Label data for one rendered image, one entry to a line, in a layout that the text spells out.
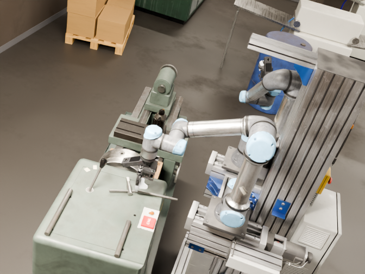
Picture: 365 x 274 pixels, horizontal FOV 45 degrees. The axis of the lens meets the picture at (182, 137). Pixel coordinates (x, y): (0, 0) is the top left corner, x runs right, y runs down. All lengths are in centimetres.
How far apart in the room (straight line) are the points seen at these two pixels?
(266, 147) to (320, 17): 443
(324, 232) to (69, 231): 129
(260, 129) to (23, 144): 294
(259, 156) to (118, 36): 445
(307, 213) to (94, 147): 252
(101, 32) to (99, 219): 431
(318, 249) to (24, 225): 221
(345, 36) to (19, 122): 415
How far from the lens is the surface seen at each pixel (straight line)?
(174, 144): 192
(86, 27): 609
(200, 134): 200
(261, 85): 250
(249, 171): 191
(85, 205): 208
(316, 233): 245
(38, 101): 497
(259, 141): 180
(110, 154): 243
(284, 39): 556
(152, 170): 205
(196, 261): 333
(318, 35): 620
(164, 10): 752
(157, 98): 344
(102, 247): 193
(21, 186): 397
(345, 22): 617
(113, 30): 604
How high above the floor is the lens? 276
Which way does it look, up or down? 35 degrees down
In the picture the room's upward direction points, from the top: 15 degrees clockwise
